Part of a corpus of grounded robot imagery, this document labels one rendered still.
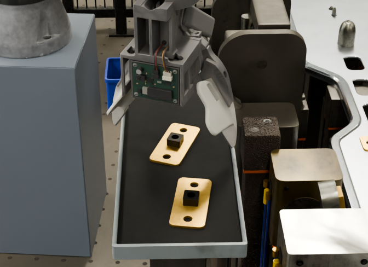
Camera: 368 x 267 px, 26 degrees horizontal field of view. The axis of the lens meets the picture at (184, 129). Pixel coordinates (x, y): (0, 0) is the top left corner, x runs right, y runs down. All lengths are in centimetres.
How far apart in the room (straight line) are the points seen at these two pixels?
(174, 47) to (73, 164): 57
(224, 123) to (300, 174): 20
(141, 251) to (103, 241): 71
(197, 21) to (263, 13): 34
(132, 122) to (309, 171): 25
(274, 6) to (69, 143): 41
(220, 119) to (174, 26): 13
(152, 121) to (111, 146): 77
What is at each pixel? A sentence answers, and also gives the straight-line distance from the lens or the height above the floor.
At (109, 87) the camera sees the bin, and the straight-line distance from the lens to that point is 186.
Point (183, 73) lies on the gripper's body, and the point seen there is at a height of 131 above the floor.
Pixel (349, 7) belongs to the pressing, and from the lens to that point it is 173.
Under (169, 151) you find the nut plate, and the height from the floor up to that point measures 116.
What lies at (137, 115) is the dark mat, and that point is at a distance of 103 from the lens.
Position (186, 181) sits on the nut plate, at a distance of 91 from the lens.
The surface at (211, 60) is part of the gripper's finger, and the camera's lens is 88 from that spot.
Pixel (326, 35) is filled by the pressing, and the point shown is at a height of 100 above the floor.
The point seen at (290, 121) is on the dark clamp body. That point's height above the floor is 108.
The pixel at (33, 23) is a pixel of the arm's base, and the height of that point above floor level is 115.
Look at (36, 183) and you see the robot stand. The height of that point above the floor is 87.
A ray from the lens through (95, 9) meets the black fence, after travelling 226.
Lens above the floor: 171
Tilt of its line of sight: 34 degrees down
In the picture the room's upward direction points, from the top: straight up
